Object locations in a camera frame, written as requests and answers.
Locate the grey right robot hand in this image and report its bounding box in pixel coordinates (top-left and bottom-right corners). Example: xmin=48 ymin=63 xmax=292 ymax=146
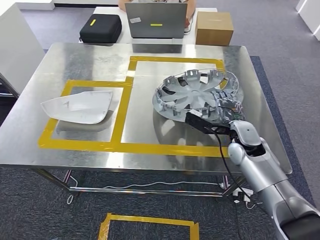
xmin=211 ymin=91 xmax=247 ymax=125

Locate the grey plastic wheel cover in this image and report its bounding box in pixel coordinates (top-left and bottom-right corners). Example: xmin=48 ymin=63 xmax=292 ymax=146
xmin=152 ymin=68 xmax=245 ymax=128

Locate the white mirror cover part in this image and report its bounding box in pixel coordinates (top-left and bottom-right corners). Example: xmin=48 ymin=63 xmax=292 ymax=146
xmin=40 ymin=90 xmax=114 ymax=125

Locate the steel workbench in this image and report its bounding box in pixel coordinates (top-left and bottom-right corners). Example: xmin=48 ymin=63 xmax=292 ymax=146
xmin=0 ymin=42 xmax=293 ymax=200

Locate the brown cardboard box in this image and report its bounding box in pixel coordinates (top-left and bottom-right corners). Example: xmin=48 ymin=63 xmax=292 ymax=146
xmin=195 ymin=11 xmax=235 ymax=47

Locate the white power strip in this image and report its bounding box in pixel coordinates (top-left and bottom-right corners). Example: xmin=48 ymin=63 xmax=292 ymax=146
xmin=232 ymin=187 xmax=254 ymax=204

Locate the person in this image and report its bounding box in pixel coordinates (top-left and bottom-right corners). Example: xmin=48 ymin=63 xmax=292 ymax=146
xmin=118 ymin=0 xmax=197 ymax=34

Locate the grey laptop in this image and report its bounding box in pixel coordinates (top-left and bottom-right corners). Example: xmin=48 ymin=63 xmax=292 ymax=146
xmin=125 ymin=2 xmax=188 ymax=40

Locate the white panel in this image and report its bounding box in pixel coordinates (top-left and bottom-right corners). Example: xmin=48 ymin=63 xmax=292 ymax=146
xmin=295 ymin=0 xmax=320 ymax=42

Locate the yellow floor tape square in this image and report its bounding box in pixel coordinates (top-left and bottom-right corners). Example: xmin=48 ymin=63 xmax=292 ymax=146
xmin=97 ymin=212 xmax=200 ymax=240

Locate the black zip case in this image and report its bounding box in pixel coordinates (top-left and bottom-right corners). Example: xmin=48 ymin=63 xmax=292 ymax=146
xmin=78 ymin=13 xmax=123 ymax=45

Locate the white cabinet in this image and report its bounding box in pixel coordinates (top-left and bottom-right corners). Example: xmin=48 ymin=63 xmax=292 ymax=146
xmin=0 ymin=3 xmax=46 ymax=98

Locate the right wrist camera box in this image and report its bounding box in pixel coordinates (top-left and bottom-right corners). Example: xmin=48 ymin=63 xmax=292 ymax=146
xmin=185 ymin=110 xmax=232 ymax=136

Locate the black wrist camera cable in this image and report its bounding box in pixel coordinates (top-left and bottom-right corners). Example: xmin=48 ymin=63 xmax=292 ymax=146
xmin=212 ymin=129 xmax=267 ymax=215

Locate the white cable under workbench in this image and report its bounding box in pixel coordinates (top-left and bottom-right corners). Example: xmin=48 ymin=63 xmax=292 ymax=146
xmin=66 ymin=175 xmax=226 ymax=205

